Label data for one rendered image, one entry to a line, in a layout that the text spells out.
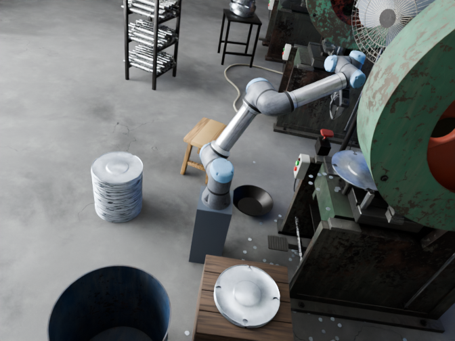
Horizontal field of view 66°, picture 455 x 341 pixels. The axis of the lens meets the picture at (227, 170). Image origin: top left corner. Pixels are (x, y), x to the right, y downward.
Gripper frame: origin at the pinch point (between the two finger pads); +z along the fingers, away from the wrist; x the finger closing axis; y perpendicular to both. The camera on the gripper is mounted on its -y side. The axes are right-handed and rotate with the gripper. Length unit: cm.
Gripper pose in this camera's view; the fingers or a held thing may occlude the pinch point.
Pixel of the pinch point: (333, 118)
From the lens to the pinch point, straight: 197.9
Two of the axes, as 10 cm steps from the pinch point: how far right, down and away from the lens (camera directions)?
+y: 0.6, -6.3, 7.7
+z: -1.6, 7.6, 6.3
